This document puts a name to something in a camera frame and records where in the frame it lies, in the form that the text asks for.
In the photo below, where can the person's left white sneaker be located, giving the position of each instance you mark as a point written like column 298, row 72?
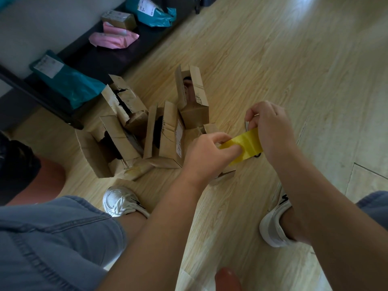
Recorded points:
column 119, row 201

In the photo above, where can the black low bench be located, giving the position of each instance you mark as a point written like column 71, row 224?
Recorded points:
column 100, row 62

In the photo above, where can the yellow adhesive tape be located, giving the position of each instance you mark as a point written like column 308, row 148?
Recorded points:
column 247, row 143

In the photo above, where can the person's left leg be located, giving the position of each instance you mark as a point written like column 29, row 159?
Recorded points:
column 132, row 225

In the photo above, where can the person's left forearm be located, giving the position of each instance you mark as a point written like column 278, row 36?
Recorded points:
column 157, row 233

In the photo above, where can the pink mailer bag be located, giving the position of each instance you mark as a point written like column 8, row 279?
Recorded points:
column 112, row 39

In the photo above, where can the person's right leg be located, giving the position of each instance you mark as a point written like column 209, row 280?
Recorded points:
column 292, row 227

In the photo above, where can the black furniture leg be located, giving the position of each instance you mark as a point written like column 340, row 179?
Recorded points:
column 203, row 1

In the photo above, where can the cardboard box with white label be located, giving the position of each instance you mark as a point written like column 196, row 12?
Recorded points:
column 169, row 133

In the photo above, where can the person's right forearm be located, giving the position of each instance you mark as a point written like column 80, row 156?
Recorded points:
column 330, row 224

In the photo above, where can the person's right white sneaker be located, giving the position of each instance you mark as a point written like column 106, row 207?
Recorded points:
column 272, row 227

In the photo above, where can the large open cardboard box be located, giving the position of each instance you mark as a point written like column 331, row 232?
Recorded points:
column 94, row 151

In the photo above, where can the person's right hand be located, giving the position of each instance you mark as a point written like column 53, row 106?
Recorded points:
column 275, row 133

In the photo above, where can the person's right thumb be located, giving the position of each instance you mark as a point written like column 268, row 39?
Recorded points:
column 254, row 123

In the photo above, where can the blue denim shorts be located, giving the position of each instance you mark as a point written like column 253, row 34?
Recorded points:
column 45, row 242

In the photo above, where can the person's white sneaker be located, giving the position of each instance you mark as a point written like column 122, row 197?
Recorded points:
column 119, row 201
column 272, row 227

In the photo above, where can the tall upright cardboard box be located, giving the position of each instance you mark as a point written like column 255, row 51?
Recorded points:
column 195, row 109

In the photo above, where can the person's left thumb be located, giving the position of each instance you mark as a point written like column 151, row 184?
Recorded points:
column 232, row 153

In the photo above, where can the large teal mailer bag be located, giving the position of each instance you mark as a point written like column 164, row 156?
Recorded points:
column 69, row 81

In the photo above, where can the person's left hand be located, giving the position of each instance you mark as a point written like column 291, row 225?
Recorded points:
column 201, row 160

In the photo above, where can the small open cardboard box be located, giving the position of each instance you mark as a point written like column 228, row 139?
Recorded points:
column 224, row 175

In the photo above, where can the person's leg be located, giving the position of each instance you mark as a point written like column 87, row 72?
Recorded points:
column 132, row 225
column 292, row 227

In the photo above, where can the torn crumpled cardboard box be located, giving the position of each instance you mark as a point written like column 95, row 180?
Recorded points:
column 130, row 103

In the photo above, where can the crumpled teal mailer bag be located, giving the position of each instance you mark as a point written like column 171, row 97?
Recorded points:
column 151, row 15

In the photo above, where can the sealed small cardboard box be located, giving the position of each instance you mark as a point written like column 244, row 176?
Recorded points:
column 119, row 18

